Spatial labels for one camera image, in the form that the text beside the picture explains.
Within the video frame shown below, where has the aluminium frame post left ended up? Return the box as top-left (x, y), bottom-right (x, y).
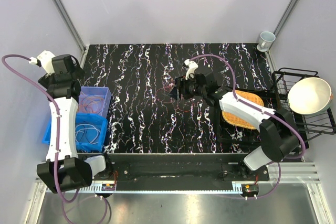
top-left (52, 0), bottom-right (86, 53)

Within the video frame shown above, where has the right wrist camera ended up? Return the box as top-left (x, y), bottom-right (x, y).
top-left (184, 59), bottom-right (198, 80)

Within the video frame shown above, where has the woven bamboo basket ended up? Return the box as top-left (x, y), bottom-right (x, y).
top-left (222, 90), bottom-right (264, 130)

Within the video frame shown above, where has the lavender plastic bin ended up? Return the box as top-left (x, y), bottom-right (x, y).
top-left (78, 86), bottom-right (112, 118)

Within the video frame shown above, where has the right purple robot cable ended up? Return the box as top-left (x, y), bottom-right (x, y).
top-left (188, 54), bottom-right (307, 200)

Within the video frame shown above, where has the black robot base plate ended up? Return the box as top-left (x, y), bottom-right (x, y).
top-left (105, 153), bottom-right (270, 182)

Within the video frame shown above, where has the white wire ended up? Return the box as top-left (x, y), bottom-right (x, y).
top-left (75, 123), bottom-right (103, 145)

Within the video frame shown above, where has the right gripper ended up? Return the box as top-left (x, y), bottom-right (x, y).
top-left (168, 73), bottom-right (206, 101)

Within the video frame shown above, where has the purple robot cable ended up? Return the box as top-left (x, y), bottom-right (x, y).
top-left (1, 54), bottom-right (112, 224)
top-left (188, 54), bottom-right (307, 200)

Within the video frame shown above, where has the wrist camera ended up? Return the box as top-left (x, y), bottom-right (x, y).
top-left (184, 59), bottom-right (198, 80)
top-left (29, 50), bottom-right (55, 75)

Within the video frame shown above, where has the aluminium frame post right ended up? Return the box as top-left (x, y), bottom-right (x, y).
top-left (273, 0), bottom-right (299, 37)

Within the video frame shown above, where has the black wire dish rack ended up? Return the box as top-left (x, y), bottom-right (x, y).
top-left (271, 68), bottom-right (335, 142)

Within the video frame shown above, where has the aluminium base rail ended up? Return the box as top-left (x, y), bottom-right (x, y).
top-left (34, 162), bottom-right (321, 193)

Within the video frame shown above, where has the orange wire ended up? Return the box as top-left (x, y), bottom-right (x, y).
top-left (78, 95), bottom-right (106, 114)

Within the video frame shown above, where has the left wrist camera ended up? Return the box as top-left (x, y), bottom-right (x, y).
top-left (29, 50), bottom-right (55, 75)

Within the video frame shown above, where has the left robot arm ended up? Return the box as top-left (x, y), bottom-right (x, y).
top-left (37, 50), bottom-right (113, 194)

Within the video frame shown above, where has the white mug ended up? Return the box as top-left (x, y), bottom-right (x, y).
top-left (257, 31), bottom-right (276, 52)

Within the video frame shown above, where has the blue plastic bin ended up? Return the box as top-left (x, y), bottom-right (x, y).
top-left (42, 111), bottom-right (109, 153)

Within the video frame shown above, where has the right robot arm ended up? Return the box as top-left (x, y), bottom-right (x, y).
top-left (169, 73), bottom-right (304, 180)

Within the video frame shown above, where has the white bowl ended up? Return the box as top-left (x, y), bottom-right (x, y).
top-left (287, 77), bottom-right (334, 115)

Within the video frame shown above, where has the aluminium frame post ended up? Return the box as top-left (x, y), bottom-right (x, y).
top-left (273, 0), bottom-right (299, 37)
top-left (52, 0), bottom-right (86, 53)

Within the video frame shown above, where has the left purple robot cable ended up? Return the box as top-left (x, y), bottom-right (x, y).
top-left (1, 54), bottom-right (112, 224)

